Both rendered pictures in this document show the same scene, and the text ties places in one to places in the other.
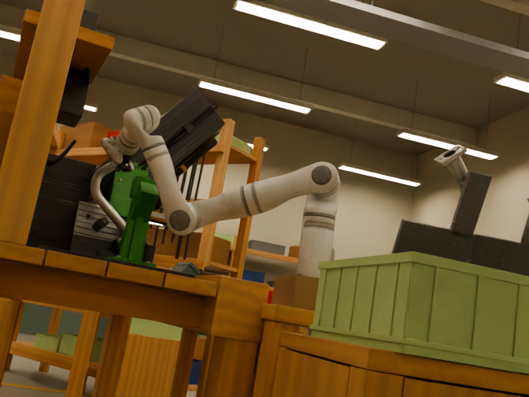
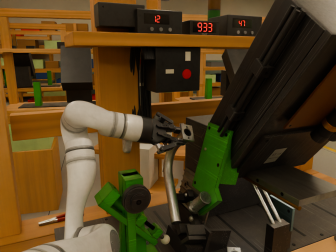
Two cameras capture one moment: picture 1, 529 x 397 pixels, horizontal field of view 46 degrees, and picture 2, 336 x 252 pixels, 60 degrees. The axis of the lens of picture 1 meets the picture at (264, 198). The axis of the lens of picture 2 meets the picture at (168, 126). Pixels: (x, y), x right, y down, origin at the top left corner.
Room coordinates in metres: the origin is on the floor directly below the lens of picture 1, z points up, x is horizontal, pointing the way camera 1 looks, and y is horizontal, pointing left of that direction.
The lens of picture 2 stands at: (1.95, -0.35, 1.48)
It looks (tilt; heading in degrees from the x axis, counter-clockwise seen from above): 14 degrees down; 89
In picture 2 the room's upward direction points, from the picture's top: straight up
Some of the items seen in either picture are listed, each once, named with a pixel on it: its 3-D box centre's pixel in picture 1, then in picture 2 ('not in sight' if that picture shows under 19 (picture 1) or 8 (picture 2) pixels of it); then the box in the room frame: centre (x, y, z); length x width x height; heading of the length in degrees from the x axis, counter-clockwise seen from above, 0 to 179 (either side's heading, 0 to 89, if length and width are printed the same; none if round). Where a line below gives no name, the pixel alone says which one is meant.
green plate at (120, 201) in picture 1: (127, 190); (220, 158); (2.12, 0.48, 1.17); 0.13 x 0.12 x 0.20; 23
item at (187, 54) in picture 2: (65, 96); (171, 69); (1.98, 0.71, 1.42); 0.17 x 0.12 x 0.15; 23
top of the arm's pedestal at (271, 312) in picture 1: (306, 319); not in sight; (1.72, -0.17, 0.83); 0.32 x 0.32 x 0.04; 19
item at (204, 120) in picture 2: (55, 210); (228, 160); (2.21, 0.73, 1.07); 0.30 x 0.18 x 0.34; 23
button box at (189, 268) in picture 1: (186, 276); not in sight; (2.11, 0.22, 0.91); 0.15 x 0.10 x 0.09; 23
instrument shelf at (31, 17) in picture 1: (53, 75); (192, 42); (2.06, 0.80, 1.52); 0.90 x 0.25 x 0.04; 23
